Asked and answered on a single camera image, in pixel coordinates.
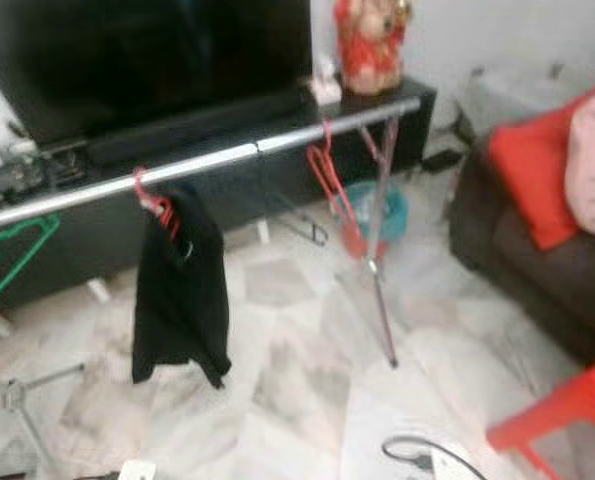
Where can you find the green plastic hanger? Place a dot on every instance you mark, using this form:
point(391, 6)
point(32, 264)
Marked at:
point(55, 225)

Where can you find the black garment with white logo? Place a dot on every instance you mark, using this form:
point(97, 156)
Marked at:
point(182, 300)

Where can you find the black flat-screen TV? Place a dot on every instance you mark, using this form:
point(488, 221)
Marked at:
point(127, 60)

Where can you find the chrome clothes rack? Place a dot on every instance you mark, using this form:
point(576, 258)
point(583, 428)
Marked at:
point(207, 160)

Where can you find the red plastic stool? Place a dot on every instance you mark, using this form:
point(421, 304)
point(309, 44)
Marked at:
point(577, 395)

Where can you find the black low TV cabinet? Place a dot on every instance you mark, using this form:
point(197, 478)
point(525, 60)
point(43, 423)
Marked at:
point(227, 195)

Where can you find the pink cat face cushion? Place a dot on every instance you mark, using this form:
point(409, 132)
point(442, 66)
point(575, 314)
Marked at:
point(592, 160)

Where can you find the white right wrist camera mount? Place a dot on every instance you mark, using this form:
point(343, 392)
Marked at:
point(452, 468)

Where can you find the red cushion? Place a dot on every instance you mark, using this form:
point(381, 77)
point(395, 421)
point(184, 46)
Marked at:
point(532, 170)

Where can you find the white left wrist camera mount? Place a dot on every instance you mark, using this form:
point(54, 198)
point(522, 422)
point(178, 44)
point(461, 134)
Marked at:
point(137, 470)

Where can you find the red laughing Buddha statue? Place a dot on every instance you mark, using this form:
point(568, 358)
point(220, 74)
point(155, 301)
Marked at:
point(372, 50)

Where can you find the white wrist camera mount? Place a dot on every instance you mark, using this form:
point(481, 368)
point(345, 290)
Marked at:
point(137, 470)
point(452, 468)

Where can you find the dark brown sofa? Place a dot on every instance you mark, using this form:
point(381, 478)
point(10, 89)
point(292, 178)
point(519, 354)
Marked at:
point(537, 280)

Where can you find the white tissue pack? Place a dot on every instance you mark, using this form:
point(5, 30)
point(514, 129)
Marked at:
point(327, 88)

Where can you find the black soundbar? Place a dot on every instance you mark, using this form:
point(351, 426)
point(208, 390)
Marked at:
point(197, 125)

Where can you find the black power adapter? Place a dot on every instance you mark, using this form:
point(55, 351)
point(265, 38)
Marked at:
point(440, 160)

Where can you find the red plastic bucket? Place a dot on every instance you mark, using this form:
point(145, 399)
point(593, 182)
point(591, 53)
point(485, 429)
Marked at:
point(352, 243)

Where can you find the white lace cloth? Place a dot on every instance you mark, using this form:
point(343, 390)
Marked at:
point(507, 100)

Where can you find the red plastic hanger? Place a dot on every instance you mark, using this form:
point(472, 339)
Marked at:
point(322, 165)
point(162, 210)

